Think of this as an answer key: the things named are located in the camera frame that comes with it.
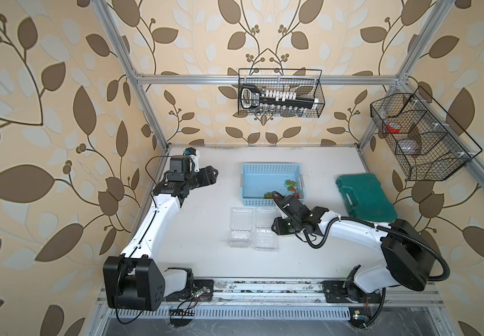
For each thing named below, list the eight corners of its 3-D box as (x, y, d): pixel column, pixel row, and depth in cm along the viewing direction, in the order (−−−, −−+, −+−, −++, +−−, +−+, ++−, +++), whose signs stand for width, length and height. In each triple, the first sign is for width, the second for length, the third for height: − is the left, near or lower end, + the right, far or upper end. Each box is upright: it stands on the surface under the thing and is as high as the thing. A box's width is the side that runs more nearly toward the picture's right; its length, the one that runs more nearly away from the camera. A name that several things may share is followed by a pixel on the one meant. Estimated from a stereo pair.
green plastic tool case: (350, 222, 91) (353, 219, 88) (335, 178, 106) (338, 173, 103) (395, 222, 91) (400, 219, 88) (374, 178, 106) (378, 173, 103)
